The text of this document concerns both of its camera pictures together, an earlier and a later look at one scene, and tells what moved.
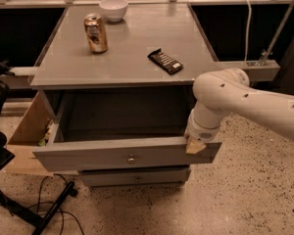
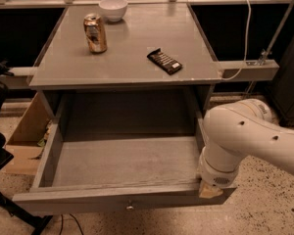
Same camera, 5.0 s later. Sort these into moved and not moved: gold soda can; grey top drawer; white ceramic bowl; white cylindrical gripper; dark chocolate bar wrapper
Moved: grey top drawer; white cylindrical gripper
Not moved: white ceramic bowl; gold soda can; dark chocolate bar wrapper
